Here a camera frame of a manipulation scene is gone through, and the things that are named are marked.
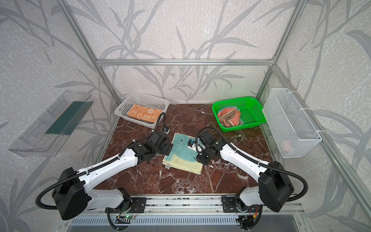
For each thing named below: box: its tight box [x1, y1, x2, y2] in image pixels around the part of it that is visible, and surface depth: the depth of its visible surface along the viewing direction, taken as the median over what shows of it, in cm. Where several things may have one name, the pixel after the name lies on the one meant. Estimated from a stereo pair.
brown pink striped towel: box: [217, 106, 245, 128], surface depth 109 cm
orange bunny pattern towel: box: [127, 103, 163, 123], surface depth 114 cm
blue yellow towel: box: [162, 132, 203, 175], surface depth 91 cm
